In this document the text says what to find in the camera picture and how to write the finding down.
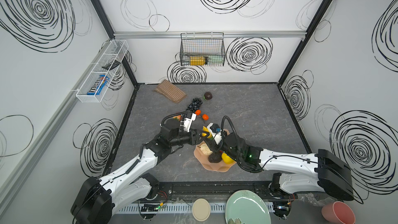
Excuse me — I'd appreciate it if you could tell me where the beige fake pear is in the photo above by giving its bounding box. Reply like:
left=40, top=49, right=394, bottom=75
left=199, top=143, right=213, bottom=156

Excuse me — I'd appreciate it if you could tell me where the large yellow fake lemon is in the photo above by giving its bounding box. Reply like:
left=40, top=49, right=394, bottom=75
left=221, top=152, right=235, bottom=164

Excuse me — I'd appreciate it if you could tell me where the pink wavy fruit bowl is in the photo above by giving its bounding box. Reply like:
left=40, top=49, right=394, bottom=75
left=194, top=141, right=236, bottom=172

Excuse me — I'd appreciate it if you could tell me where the dark brown fake fig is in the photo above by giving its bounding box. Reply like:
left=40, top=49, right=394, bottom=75
left=204, top=92, right=213, bottom=101

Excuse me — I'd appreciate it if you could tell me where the small yellow fake lemon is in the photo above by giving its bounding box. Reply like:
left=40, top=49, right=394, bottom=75
left=202, top=126, right=213, bottom=140

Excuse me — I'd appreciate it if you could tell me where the red fake strawberry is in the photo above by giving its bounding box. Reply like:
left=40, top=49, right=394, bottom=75
left=174, top=115, right=182, bottom=121

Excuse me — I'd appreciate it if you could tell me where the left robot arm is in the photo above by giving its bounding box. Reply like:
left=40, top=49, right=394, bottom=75
left=70, top=111, right=220, bottom=224

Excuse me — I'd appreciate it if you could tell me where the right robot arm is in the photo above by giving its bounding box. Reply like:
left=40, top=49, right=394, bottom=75
left=202, top=123, right=354, bottom=201

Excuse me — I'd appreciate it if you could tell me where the black fake grape bunch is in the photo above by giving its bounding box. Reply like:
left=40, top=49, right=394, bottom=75
left=187, top=98, right=203, bottom=113

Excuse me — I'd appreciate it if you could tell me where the brown folded cloth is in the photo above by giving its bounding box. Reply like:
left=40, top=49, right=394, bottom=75
left=154, top=79, right=187, bottom=104

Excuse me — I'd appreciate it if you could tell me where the beige round lid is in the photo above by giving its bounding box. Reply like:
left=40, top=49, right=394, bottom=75
left=192, top=198, right=211, bottom=222

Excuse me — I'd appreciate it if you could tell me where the green plate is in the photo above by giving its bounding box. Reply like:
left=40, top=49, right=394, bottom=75
left=225, top=190, right=271, bottom=224

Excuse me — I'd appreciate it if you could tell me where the yellow bottle in basket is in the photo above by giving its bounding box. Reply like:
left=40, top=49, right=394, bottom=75
left=189, top=56, right=208, bottom=66

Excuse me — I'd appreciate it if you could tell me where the green item in basket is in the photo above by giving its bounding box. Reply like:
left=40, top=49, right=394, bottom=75
left=207, top=55, right=225, bottom=66

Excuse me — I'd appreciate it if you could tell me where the blue candy packet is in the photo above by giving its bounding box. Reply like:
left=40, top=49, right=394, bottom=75
left=87, top=75, right=109, bottom=95

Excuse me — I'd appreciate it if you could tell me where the black remote control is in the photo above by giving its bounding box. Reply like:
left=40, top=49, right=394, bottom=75
left=102, top=61, right=121, bottom=71

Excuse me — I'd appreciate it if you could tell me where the pink cup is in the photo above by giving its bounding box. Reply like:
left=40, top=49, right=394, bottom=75
left=321, top=201, right=356, bottom=224

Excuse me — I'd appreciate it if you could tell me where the white cable duct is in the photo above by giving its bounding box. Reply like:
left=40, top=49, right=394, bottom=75
left=116, top=202, right=275, bottom=214

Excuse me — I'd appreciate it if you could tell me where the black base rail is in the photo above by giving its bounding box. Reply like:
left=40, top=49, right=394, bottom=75
left=102, top=180, right=340, bottom=203

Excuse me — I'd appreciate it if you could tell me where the black wire wall basket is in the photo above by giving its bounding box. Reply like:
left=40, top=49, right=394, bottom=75
left=179, top=32, right=226, bottom=67

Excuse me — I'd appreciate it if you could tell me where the white wire wall shelf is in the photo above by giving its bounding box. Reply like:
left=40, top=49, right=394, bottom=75
left=76, top=39, right=129, bottom=103

